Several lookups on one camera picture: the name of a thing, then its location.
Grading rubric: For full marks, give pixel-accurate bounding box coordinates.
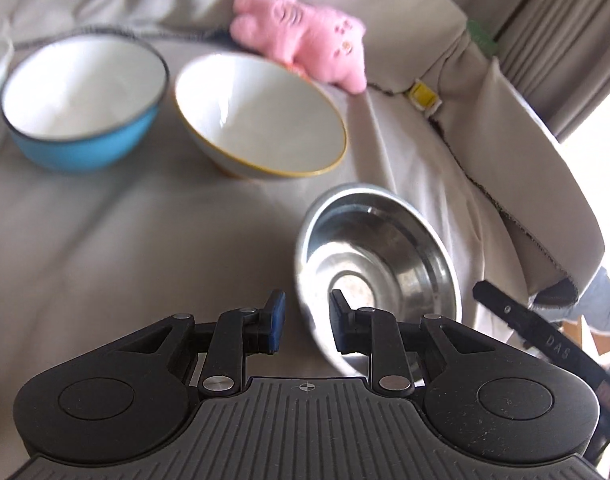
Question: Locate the yellow and white tag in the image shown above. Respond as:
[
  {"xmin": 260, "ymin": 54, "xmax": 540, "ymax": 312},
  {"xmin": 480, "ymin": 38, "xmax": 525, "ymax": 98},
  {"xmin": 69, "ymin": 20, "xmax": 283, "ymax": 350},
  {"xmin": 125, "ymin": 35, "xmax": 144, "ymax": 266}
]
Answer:
[{"xmin": 406, "ymin": 81, "xmax": 444, "ymax": 114}]

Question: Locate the white bowl with gold rim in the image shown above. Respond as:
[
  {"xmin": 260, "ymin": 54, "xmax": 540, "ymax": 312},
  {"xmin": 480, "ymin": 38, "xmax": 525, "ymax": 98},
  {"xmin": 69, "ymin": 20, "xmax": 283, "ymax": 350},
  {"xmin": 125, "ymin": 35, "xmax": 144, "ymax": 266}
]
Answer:
[{"xmin": 173, "ymin": 52, "xmax": 348, "ymax": 181}]

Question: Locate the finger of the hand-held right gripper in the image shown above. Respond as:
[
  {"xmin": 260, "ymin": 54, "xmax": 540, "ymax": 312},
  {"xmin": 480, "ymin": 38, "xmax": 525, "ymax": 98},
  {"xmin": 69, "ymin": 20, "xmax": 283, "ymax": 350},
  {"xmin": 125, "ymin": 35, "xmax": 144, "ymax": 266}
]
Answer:
[{"xmin": 472, "ymin": 280, "xmax": 536, "ymax": 334}]

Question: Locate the grey blanket with stitched edge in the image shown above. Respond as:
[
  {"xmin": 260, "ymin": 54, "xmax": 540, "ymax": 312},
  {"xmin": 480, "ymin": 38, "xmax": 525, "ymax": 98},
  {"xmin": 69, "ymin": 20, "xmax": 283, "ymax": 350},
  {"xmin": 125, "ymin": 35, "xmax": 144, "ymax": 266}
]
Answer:
[{"xmin": 5, "ymin": 0, "xmax": 606, "ymax": 341}]

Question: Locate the blue bowl with white inside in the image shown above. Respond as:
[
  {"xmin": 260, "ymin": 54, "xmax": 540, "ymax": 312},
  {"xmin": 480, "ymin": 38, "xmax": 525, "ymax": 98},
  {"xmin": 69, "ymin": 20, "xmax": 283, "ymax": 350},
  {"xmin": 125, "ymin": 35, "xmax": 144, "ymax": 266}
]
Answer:
[{"xmin": 0, "ymin": 34, "xmax": 170, "ymax": 173}]

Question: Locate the pink plush toy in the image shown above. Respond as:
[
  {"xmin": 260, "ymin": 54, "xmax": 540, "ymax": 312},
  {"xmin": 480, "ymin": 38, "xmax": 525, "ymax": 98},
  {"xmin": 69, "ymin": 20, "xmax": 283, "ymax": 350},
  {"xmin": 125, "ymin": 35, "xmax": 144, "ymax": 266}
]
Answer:
[{"xmin": 229, "ymin": 0, "xmax": 369, "ymax": 95}]

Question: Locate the person's blue jeans leg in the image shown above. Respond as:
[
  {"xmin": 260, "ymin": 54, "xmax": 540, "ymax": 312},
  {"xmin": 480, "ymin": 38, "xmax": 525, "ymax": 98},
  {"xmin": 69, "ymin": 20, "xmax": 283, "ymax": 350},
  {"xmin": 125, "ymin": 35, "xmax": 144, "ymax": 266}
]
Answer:
[{"xmin": 575, "ymin": 265, "xmax": 610, "ymax": 336}]

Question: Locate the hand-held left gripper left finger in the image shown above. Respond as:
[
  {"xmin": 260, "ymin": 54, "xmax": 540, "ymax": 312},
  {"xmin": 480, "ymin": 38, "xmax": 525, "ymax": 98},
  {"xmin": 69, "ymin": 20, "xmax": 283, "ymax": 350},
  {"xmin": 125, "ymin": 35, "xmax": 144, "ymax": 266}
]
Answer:
[{"xmin": 110, "ymin": 289, "xmax": 287, "ymax": 399}]

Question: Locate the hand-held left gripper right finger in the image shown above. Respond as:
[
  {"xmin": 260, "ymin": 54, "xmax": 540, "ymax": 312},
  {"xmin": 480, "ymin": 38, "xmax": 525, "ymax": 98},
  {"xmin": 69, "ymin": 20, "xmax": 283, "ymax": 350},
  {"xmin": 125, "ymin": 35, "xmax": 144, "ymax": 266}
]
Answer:
[{"xmin": 329, "ymin": 288, "xmax": 506, "ymax": 399}]

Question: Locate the beige sofa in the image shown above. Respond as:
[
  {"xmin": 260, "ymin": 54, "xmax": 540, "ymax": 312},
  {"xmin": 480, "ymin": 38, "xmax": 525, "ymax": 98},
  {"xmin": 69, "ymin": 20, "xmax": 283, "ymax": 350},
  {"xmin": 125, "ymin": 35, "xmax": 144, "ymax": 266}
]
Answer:
[{"xmin": 0, "ymin": 35, "xmax": 366, "ymax": 461}]

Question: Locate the beige curtain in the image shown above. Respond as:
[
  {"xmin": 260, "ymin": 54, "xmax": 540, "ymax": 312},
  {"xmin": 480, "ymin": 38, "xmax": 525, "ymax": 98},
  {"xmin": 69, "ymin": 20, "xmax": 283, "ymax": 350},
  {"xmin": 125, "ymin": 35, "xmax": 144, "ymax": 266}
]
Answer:
[{"xmin": 435, "ymin": 0, "xmax": 610, "ymax": 143}]

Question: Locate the green object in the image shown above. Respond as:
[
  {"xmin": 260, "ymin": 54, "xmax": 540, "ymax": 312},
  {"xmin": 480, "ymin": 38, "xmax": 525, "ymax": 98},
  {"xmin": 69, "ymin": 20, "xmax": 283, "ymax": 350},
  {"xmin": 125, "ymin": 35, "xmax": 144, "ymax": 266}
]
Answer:
[{"xmin": 466, "ymin": 19, "xmax": 500, "ymax": 57}]

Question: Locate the stainless steel bowl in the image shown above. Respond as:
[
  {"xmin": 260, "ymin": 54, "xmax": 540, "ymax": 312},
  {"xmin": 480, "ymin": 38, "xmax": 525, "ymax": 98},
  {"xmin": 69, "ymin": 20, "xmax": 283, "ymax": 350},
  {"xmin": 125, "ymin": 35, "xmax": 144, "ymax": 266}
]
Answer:
[{"xmin": 293, "ymin": 183, "xmax": 462, "ymax": 377}]

